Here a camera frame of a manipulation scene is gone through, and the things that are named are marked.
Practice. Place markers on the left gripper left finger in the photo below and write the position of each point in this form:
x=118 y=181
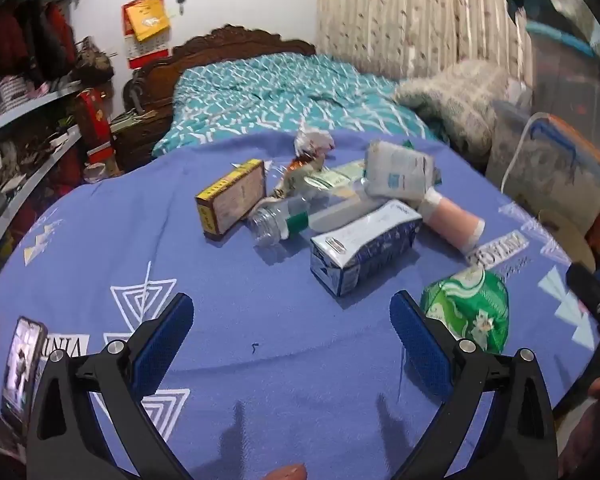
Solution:
x=65 y=440

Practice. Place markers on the round beige trash bin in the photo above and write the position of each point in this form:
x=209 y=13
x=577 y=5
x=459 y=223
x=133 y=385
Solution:
x=568 y=237

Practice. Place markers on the folded grey checked quilt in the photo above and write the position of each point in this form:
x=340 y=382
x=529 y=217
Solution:
x=460 y=99

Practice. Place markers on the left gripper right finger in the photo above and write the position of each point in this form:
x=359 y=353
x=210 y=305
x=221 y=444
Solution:
x=518 y=439

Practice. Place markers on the beige patterned curtain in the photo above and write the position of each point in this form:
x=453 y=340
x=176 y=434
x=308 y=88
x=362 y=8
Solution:
x=402 y=39

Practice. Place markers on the white plastic bag pack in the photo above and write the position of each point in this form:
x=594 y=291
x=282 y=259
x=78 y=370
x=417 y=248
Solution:
x=394 y=171

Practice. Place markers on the black smartphone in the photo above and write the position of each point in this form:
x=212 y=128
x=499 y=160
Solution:
x=20 y=372

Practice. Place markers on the clear plastic bottle green label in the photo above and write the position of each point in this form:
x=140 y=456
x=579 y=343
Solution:
x=274 y=222

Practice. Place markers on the green snack bag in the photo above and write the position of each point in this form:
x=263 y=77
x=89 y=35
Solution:
x=472 y=304

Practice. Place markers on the pink roll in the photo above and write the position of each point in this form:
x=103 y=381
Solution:
x=457 y=226

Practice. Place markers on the person right hand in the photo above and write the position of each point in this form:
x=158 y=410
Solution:
x=583 y=435

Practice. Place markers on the clear storage box blue handle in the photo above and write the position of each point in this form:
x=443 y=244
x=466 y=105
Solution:
x=542 y=163

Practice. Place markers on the orange brown snack wrapper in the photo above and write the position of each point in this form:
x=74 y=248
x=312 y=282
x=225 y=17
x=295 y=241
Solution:
x=293 y=180

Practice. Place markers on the white paper ball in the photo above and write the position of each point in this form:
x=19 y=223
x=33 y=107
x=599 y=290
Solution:
x=313 y=143

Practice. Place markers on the red yellow wall calendar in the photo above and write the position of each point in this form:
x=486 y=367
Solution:
x=146 y=32

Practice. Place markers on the red gift box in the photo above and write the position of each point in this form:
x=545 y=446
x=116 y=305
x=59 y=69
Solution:
x=90 y=116

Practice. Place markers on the blue white milk carton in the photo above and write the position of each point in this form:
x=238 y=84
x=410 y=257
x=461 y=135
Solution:
x=345 y=258

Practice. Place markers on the carved wooden headboard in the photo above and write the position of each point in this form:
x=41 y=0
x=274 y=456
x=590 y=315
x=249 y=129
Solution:
x=148 y=94

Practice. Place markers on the cluttered metal shelf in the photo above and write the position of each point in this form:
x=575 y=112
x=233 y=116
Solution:
x=42 y=70

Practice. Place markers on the yellow brown cardboard box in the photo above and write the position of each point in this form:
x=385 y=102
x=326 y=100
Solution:
x=229 y=199

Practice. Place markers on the green white snack packet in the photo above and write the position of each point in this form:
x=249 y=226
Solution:
x=334 y=177

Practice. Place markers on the teal patterned bedspread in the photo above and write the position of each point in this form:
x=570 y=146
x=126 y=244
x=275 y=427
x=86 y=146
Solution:
x=286 y=92

